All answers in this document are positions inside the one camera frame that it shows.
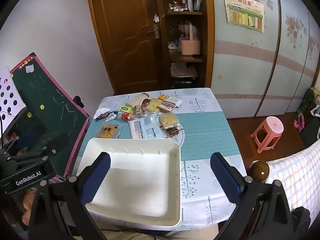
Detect round wooden bed knob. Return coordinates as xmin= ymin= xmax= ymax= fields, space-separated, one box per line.
xmin=251 ymin=160 xmax=269 ymax=182

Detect metal door handle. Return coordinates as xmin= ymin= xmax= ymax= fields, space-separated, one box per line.
xmin=147 ymin=24 xmax=160 ymax=39

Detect dark pot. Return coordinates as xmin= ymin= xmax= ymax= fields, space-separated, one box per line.
xmin=172 ymin=79 xmax=198 ymax=88

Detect light blue packet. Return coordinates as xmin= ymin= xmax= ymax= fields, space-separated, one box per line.
xmin=128 ymin=116 xmax=163 ymax=140

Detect person's left hand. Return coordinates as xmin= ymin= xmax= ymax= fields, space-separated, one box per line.
xmin=21 ymin=189 xmax=38 ymax=227

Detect brown wooden door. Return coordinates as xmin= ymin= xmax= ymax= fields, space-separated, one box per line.
xmin=86 ymin=0 xmax=165 ymax=95

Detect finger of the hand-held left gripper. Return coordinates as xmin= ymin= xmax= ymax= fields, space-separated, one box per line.
xmin=0 ymin=131 xmax=40 ymax=158
xmin=7 ymin=134 xmax=69 ymax=165

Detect group of toiletry bottles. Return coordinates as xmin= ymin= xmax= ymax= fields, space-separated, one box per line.
xmin=168 ymin=0 xmax=202 ymax=13

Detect floral wardrobe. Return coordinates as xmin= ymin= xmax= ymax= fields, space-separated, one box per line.
xmin=211 ymin=0 xmax=320 ymax=118

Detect wall poster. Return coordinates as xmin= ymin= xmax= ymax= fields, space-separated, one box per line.
xmin=222 ymin=0 xmax=265 ymax=33

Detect stack of folded cloths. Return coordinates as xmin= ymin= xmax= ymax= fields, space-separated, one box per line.
xmin=171 ymin=62 xmax=198 ymax=78

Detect pink basket with handle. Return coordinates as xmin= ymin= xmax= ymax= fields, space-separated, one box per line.
xmin=179 ymin=22 xmax=201 ymax=56

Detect blue and white snack packet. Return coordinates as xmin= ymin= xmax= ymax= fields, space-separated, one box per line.
xmin=106 ymin=110 xmax=123 ymax=122

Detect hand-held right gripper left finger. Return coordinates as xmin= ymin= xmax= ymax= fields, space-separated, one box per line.
xmin=29 ymin=151 xmax=112 ymax=240

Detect checked blanket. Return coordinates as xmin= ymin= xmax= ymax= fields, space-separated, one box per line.
xmin=265 ymin=140 xmax=320 ymax=220

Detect green bag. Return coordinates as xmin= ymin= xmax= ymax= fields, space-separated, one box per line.
xmin=296 ymin=87 xmax=316 ymax=120

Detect white paper with black dots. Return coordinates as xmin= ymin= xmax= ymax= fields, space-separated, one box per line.
xmin=0 ymin=67 xmax=27 ymax=123

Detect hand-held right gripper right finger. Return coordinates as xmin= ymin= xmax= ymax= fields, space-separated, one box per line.
xmin=210 ymin=152 xmax=293 ymax=240

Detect white plastic tray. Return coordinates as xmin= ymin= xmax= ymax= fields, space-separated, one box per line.
xmin=76 ymin=137 xmax=182 ymax=227

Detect red and white snack packet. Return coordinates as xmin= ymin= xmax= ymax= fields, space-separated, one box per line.
xmin=157 ymin=102 xmax=179 ymax=112

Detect beige long wafer packet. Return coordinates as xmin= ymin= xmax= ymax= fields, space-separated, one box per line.
xmin=127 ymin=92 xmax=150 ymax=105

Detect black clamp knob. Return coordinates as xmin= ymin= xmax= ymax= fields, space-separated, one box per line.
xmin=73 ymin=95 xmax=85 ymax=108

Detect orange and white oat bar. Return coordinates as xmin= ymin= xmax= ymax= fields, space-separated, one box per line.
xmin=157 ymin=94 xmax=183 ymax=107

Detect green chalkboard with pink frame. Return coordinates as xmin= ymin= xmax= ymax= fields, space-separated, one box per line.
xmin=10 ymin=52 xmax=92 ymax=180

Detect clear bag of yellow crackers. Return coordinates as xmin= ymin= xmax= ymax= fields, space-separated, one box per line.
xmin=157 ymin=113 xmax=180 ymax=130
xmin=146 ymin=98 xmax=163 ymax=113

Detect yellow snack packet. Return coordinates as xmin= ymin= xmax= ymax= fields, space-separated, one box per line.
xmin=96 ymin=122 xmax=123 ymax=139

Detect wooden corner shelf unit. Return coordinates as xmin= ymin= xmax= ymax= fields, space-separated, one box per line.
xmin=156 ymin=0 xmax=215 ymax=90

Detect pink toy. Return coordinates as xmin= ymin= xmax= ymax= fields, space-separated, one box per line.
xmin=294 ymin=115 xmax=305 ymax=131

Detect pink plastic stool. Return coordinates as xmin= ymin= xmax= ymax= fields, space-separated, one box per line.
xmin=251 ymin=116 xmax=284 ymax=153

